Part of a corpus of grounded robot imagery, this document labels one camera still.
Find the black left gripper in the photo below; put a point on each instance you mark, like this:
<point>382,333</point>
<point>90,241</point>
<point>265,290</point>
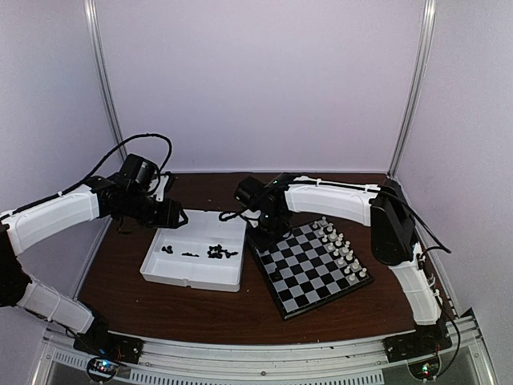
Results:
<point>168,216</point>

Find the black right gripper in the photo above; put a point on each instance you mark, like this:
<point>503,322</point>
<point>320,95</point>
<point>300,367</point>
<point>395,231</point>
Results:
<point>264,244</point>

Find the black king piece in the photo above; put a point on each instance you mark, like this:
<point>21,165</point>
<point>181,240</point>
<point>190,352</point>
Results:
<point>276,276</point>

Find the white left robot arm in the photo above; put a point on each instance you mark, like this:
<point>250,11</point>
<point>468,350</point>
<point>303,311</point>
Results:
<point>44,245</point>

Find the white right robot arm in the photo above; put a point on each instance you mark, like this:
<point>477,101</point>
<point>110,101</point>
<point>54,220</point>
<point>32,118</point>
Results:
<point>381,207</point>

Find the black pieces pile in tray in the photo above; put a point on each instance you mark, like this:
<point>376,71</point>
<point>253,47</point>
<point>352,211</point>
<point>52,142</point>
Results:
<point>212,252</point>

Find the left circuit board with LEDs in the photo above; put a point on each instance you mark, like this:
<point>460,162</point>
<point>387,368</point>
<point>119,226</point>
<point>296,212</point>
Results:
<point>101,370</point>

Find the circuit board with leds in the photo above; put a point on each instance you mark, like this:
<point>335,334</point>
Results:
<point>424,370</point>
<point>101,370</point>

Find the right circuit board with LEDs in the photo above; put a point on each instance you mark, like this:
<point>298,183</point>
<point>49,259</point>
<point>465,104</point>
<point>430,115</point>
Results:
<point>424,370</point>

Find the white compartment tray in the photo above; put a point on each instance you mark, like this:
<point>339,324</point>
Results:
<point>202,230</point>

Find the white rook far corner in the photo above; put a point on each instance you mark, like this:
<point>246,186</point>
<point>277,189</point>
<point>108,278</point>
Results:
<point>323,222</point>

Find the black and grey chessboard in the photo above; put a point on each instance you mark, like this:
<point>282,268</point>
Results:
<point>310,275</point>

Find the white king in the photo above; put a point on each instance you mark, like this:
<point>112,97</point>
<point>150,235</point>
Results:
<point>345,249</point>

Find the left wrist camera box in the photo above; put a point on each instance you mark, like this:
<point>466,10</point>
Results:
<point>161,185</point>

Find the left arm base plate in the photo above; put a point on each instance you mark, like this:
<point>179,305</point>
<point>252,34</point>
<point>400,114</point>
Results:
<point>115,347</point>

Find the front aluminium rail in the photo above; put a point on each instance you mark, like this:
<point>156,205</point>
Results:
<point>354,361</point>

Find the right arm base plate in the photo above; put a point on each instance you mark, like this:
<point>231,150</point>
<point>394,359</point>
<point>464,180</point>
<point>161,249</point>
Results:
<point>414,345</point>

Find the left aluminium frame post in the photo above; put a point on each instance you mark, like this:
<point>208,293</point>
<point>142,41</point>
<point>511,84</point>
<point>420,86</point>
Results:
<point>92,21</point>

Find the aluminium frame post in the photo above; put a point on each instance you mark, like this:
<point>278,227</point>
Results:
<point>421,61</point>
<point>92,21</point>

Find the right aluminium frame post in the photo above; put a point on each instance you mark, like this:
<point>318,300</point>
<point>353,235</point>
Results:
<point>421,61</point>

